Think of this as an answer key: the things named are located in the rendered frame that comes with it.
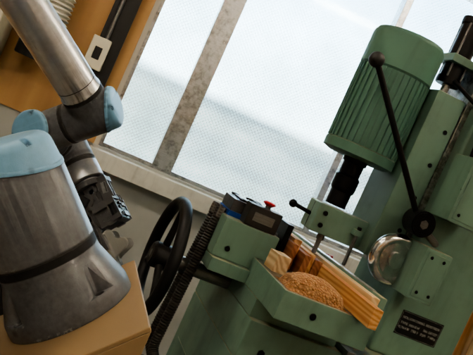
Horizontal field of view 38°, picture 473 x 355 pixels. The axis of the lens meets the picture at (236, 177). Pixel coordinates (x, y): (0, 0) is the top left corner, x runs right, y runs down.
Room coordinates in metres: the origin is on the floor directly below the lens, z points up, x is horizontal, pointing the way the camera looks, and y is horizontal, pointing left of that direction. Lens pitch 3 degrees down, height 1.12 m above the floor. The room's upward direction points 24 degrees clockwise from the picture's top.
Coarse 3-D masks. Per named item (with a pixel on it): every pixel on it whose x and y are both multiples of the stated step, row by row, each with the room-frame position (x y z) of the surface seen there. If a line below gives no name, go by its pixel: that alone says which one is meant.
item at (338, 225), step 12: (312, 204) 1.64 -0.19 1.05; (324, 204) 1.60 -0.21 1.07; (312, 216) 1.61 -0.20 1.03; (324, 216) 1.60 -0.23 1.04; (336, 216) 1.61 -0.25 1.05; (348, 216) 1.62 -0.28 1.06; (312, 228) 1.60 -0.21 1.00; (324, 228) 1.60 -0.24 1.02; (336, 228) 1.61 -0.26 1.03; (348, 228) 1.62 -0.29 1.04; (336, 240) 1.62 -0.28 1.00; (348, 240) 1.62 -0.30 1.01; (360, 240) 1.63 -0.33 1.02
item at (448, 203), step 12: (456, 156) 1.58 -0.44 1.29; (468, 156) 1.54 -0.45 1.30; (456, 168) 1.56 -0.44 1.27; (468, 168) 1.52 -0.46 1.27; (444, 180) 1.58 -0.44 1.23; (456, 180) 1.54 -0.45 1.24; (468, 180) 1.51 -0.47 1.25; (444, 192) 1.56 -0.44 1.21; (456, 192) 1.52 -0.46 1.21; (468, 192) 1.51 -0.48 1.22; (432, 204) 1.58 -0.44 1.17; (444, 204) 1.54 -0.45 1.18; (456, 204) 1.51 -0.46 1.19; (468, 204) 1.51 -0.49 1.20; (444, 216) 1.52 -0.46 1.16; (456, 216) 1.51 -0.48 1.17; (468, 216) 1.52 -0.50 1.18; (468, 228) 1.53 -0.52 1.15
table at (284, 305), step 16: (208, 256) 1.49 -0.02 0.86; (224, 272) 1.48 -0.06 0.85; (240, 272) 1.49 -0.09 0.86; (256, 272) 1.46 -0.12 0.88; (272, 272) 1.42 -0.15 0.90; (288, 272) 1.51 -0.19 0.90; (256, 288) 1.43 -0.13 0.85; (272, 288) 1.35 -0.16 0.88; (272, 304) 1.32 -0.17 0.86; (288, 304) 1.30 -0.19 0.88; (304, 304) 1.31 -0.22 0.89; (320, 304) 1.32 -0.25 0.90; (288, 320) 1.30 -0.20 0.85; (304, 320) 1.31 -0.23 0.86; (320, 320) 1.32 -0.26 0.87; (336, 320) 1.33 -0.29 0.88; (352, 320) 1.34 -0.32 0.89; (336, 336) 1.33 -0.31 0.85; (352, 336) 1.34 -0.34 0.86; (368, 336) 1.35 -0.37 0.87
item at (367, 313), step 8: (320, 272) 1.54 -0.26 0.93; (328, 272) 1.51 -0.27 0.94; (328, 280) 1.49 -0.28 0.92; (336, 280) 1.46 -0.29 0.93; (336, 288) 1.44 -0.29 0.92; (344, 288) 1.42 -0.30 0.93; (352, 288) 1.41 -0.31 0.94; (344, 296) 1.40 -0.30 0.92; (352, 296) 1.37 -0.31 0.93; (360, 296) 1.35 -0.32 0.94; (344, 304) 1.39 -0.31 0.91; (352, 304) 1.36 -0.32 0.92; (360, 304) 1.33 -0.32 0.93; (368, 304) 1.31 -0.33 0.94; (352, 312) 1.35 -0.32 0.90; (360, 312) 1.32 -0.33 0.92; (368, 312) 1.30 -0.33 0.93; (376, 312) 1.28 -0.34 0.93; (360, 320) 1.31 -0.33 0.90; (368, 320) 1.28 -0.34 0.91; (376, 320) 1.28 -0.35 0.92; (376, 328) 1.29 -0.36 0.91
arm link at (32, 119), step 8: (24, 112) 1.44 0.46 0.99; (32, 112) 1.43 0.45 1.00; (40, 112) 1.44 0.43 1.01; (48, 112) 1.45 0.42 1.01; (16, 120) 1.44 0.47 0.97; (24, 120) 1.44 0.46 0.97; (32, 120) 1.43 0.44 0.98; (40, 120) 1.42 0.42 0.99; (48, 120) 1.43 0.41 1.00; (56, 120) 1.43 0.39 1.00; (16, 128) 1.44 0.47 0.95; (24, 128) 1.43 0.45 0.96; (32, 128) 1.43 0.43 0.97; (40, 128) 1.42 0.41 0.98; (48, 128) 1.43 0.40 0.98; (56, 128) 1.43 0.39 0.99; (56, 136) 1.43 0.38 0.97; (64, 136) 1.44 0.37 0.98; (56, 144) 1.45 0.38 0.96; (64, 144) 1.45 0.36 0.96; (72, 144) 1.47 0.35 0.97; (64, 152) 1.52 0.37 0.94
